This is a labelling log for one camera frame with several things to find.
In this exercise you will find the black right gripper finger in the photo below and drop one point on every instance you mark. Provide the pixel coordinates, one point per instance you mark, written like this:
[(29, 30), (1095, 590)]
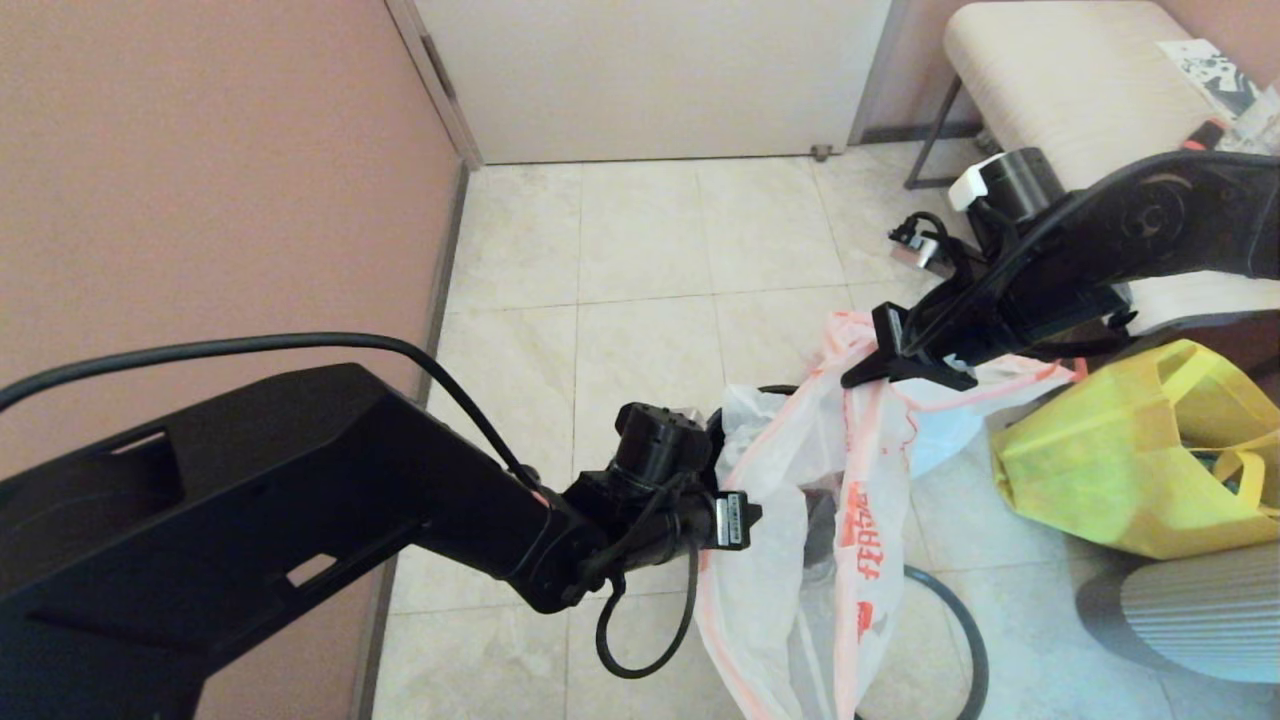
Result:
[(920, 368), (930, 384)]

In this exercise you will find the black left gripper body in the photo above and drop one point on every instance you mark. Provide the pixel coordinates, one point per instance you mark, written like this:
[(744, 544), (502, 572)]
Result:
[(670, 520)]

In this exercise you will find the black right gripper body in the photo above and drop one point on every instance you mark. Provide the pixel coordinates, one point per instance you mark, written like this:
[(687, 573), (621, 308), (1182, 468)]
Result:
[(1000, 320)]

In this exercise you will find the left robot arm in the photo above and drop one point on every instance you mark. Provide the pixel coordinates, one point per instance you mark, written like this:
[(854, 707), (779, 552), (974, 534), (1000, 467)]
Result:
[(250, 500)]

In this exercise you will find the black trash bin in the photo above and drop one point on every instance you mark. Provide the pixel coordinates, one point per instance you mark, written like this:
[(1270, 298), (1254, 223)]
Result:
[(818, 525)]

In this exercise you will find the yellow tote bag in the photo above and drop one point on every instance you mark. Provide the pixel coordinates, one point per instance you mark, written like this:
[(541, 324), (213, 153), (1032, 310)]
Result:
[(1100, 470)]

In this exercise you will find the dark grey shoe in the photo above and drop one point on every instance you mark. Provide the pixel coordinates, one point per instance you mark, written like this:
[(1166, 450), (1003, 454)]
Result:
[(990, 148)]

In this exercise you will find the beige table with metal legs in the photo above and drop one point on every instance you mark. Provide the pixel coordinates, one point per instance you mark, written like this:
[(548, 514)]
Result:
[(1060, 80)]

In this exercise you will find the black and orange small device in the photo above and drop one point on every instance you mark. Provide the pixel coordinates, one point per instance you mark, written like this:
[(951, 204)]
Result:
[(1205, 135)]

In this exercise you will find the black and white leaflet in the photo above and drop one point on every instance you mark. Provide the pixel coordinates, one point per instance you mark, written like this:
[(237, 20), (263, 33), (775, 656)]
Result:
[(1210, 70)]

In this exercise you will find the clear plastic bottle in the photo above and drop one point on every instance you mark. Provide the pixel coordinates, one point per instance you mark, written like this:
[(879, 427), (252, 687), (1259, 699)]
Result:
[(1255, 115)]

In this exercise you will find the grey ribbed round object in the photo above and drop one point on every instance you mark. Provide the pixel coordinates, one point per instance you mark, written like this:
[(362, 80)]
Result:
[(1200, 610)]

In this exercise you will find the white door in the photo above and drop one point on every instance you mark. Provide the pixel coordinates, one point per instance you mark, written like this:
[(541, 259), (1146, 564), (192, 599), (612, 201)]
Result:
[(650, 80)]

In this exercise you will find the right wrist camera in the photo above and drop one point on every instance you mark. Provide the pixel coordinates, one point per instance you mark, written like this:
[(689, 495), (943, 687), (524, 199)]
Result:
[(918, 250)]

